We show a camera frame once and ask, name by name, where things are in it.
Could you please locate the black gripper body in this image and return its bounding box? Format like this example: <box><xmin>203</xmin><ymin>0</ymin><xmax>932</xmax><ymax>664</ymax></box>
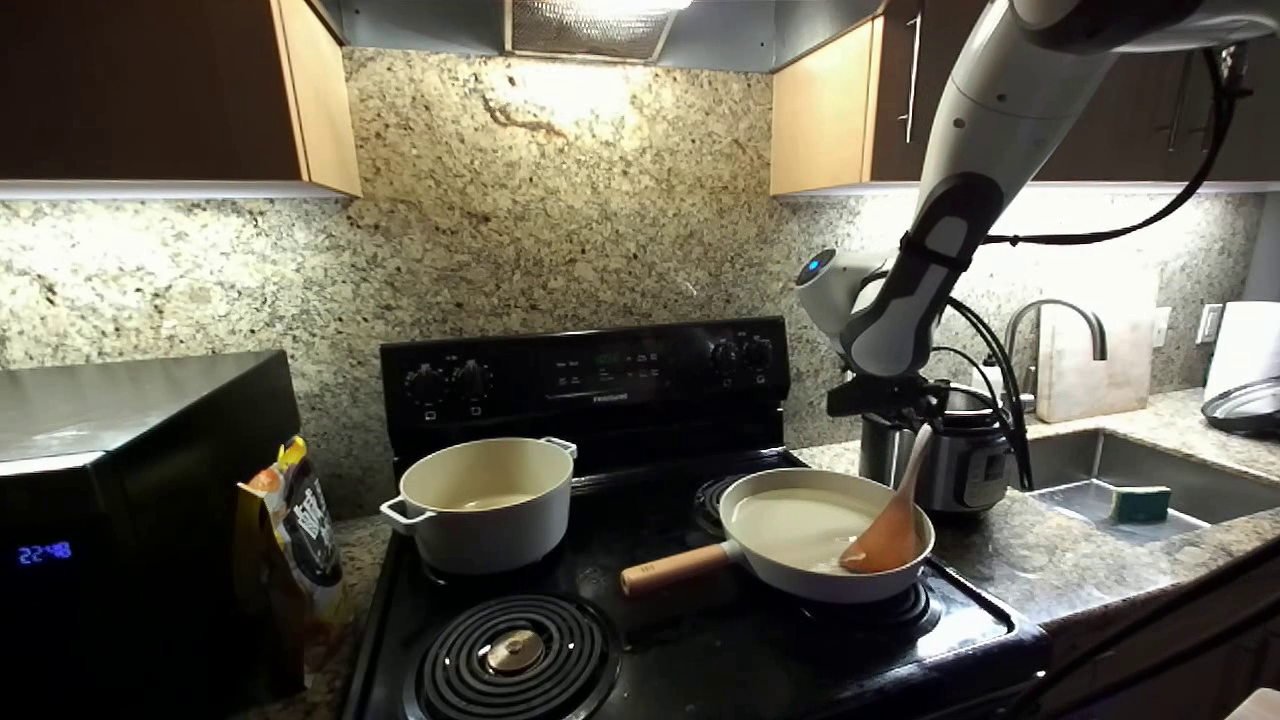
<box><xmin>826</xmin><ymin>373</ymin><xmax>948</xmax><ymax>427</ymax></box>

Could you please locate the wooden spatula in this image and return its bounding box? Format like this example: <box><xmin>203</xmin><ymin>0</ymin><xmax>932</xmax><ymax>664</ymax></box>
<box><xmin>835</xmin><ymin>425</ymin><xmax>937</xmax><ymax>576</ymax></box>

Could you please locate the stainless steel pressure cooker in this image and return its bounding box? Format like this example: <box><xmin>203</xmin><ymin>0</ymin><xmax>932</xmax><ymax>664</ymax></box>
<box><xmin>855</xmin><ymin>382</ymin><xmax>1021</xmax><ymax>521</ymax></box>

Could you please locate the pale cutting board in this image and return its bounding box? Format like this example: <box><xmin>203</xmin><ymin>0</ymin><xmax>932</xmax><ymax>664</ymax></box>
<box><xmin>1031</xmin><ymin>286</ymin><xmax>1156</xmax><ymax>427</ymax></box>

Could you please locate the chrome sink faucet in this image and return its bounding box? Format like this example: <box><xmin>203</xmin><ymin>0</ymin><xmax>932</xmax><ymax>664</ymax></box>
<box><xmin>1001</xmin><ymin>297</ymin><xmax>1111</xmax><ymax>419</ymax></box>

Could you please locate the black coil burner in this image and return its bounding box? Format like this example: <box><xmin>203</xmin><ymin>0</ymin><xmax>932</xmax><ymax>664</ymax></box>
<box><xmin>784</xmin><ymin>576</ymin><xmax>937</xmax><ymax>641</ymax></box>
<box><xmin>405</xmin><ymin>591</ymin><xmax>619</xmax><ymax>720</ymax></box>

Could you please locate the green sponge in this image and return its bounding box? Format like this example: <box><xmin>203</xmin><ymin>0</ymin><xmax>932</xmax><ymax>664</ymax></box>
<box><xmin>1111</xmin><ymin>485</ymin><xmax>1176</xmax><ymax>530</ymax></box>

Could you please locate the steel kitchen sink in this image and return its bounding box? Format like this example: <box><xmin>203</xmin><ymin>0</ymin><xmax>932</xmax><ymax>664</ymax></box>
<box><xmin>1024</xmin><ymin>427</ymin><xmax>1280</xmax><ymax>540</ymax></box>

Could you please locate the black electric stove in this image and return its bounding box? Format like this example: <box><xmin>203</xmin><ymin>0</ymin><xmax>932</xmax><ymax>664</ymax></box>
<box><xmin>336</xmin><ymin>315</ymin><xmax>1058</xmax><ymax>720</ymax></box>

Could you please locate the black dish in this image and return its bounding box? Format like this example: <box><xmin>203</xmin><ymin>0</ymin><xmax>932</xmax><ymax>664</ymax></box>
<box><xmin>1195</xmin><ymin>375</ymin><xmax>1280</xmax><ymax>439</ymax></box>

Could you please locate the steel range hood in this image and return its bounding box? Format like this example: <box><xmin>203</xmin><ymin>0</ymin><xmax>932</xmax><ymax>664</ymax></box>
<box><xmin>313</xmin><ymin>0</ymin><xmax>889</xmax><ymax>76</ymax></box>

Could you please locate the yellow black snack bag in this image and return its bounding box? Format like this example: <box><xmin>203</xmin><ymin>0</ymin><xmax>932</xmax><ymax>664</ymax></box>
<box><xmin>235</xmin><ymin>432</ymin><xmax>343</xmax><ymax>697</ymax></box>

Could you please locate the black microwave oven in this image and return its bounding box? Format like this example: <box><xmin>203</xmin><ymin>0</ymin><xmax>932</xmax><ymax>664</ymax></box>
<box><xmin>0</xmin><ymin>349</ymin><xmax>309</xmax><ymax>720</ymax></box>

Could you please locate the dark wood cabinet beside microwave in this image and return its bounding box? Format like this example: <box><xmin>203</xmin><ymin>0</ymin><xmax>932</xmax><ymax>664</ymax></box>
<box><xmin>0</xmin><ymin>0</ymin><xmax>365</xmax><ymax>202</ymax></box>

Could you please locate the white frying pan wooden handle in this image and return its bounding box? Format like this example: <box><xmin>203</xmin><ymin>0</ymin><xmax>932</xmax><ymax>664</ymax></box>
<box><xmin>617</xmin><ymin>466</ymin><xmax>942</xmax><ymax>610</ymax></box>

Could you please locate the dark wood cabinet with handles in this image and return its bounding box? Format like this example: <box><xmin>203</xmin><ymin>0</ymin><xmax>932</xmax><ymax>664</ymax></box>
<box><xmin>769</xmin><ymin>0</ymin><xmax>1280</xmax><ymax>202</ymax></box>

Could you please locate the white pot with handles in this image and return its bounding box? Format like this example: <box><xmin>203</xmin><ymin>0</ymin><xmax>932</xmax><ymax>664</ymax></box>
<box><xmin>378</xmin><ymin>432</ymin><xmax>579</xmax><ymax>579</ymax></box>

